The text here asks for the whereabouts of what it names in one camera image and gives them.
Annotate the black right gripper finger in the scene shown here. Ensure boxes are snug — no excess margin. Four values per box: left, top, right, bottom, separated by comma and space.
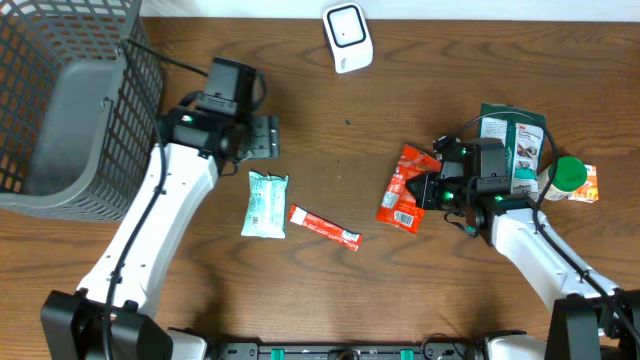
408, 187, 433, 209
405, 172, 432, 193

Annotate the red snack pouch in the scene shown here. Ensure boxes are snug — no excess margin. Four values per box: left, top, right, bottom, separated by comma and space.
376, 144, 442, 234

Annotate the pale green wet wipes pack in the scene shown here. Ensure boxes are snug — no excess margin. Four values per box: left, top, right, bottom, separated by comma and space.
241, 171, 289, 239

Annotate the red white sachet stick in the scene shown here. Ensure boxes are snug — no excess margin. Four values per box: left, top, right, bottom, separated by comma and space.
288, 204, 363, 251

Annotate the green 3M gloves package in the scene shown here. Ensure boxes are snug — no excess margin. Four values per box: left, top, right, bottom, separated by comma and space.
479, 103, 546, 200

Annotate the green-lidded seasoning jar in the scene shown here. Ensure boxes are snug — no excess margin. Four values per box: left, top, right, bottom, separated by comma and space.
537, 156, 588, 201

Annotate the orange snack packet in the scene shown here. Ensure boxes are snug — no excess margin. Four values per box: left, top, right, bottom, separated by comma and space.
568, 164, 599, 203

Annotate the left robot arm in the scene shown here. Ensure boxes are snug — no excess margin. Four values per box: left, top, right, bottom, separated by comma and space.
40, 106, 280, 359

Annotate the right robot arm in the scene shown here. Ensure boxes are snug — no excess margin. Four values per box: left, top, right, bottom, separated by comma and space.
405, 161, 639, 359

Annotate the white barcode scanner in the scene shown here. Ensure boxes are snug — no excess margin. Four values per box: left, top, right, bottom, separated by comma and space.
322, 2, 374, 74

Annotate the grey plastic mesh basket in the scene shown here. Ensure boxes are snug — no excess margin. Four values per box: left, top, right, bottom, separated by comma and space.
1, 0, 164, 222

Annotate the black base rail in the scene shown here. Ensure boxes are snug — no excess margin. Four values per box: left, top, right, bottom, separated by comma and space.
164, 327, 591, 360

